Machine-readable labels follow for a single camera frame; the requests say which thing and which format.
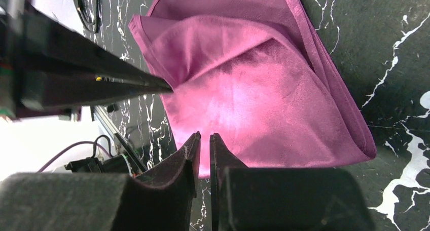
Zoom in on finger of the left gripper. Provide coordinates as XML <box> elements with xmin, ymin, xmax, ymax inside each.
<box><xmin>10</xmin><ymin>12</ymin><xmax>172</xmax><ymax>110</ymax></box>

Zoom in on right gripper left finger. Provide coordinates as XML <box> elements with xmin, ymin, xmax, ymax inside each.
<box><xmin>1</xmin><ymin>132</ymin><xmax>201</xmax><ymax>230</ymax></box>

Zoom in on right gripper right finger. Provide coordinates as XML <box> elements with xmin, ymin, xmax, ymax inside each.
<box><xmin>210</xmin><ymin>133</ymin><xmax>375</xmax><ymax>230</ymax></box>

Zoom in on purple cloth napkin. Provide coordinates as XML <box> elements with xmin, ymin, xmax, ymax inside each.
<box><xmin>129</xmin><ymin>0</ymin><xmax>376</xmax><ymax>168</ymax></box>

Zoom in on black coiled cable yellow plug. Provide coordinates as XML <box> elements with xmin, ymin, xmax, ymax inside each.
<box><xmin>73</xmin><ymin>0</ymin><xmax>101</xmax><ymax>34</ymax></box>

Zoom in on aluminium frame rail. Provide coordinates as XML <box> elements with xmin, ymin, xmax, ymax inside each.
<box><xmin>90</xmin><ymin>106</ymin><xmax>148</xmax><ymax>175</ymax></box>

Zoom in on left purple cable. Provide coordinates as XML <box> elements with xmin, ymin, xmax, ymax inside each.
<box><xmin>36</xmin><ymin>141</ymin><xmax>112</xmax><ymax>174</ymax></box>

